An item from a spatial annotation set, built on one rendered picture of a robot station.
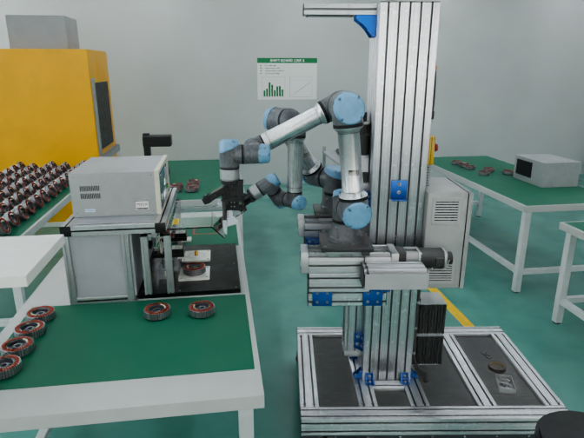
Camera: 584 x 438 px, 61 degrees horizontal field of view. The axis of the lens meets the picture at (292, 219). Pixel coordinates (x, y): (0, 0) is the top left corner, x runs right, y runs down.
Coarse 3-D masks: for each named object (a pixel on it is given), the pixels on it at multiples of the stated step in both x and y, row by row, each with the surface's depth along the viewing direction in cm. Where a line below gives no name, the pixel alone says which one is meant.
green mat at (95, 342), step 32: (64, 320) 209; (96, 320) 209; (128, 320) 209; (160, 320) 209; (192, 320) 209; (224, 320) 209; (0, 352) 186; (32, 352) 186; (64, 352) 186; (96, 352) 186; (128, 352) 186; (160, 352) 186; (192, 352) 186; (224, 352) 186; (0, 384) 167; (32, 384) 167; (64, 384) 167
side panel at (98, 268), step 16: (64, 240) 215; (80, 240) 216; (96, 240) 217; (112, 240) 218; (128, 240) 218; (64, 256) 216; (80, 256) 218; (96, 256) 219; (112, 256) 220; (128, 256) 220; (80, 272) 220; (96, 272) 221; (112, 272) 222; (128, 272) 223; (80, 288) 222; (96, 288) 224; (112, 288) 225; (128, 288) 224
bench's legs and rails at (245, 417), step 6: (240, 414) 167; (246, 414) 167; (252, 414) 167; (240, 420) 167; (246, 420) 168; (252, 420) 168; (240, 426) 168; (246, 426) 168; (252, 426) 169; (42, 432) 223; (48, 432) 225; (240, 432) 169; (246, 432) 169; (252, 432) 170
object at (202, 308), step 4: (204, 300) 219; (192, 304) 215; (196, 304) 216; (200, 304) 217; (204, 304) 218; (208, 304) 216; (212, 304) 215; (192, 308) 212; (196, 308) 216; (200, 308) 215; (204, 308) 214; (208, 308) 212; (212, 308) 213; (192, 312) 210; (196, 312) 209; (200, 312) 209; (204, 312) 210; (208, 312) 211; (212, 312) 213; (192, 316) 211; (196, 316) 210; (200, 316) 210; (204, 316) 210; (208, 316) 211
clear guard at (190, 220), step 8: (176, 216) 244; (184, 216) 244; (192, 216) 244; (200, 216) 244; (208, 216) 244; (216, 216) 252; (168, 224) 232; (176, 224) 232; (184, 224) 232; (192, 224) 232; (200, 224) 232; (208, 224) 232; (216, 224) 239
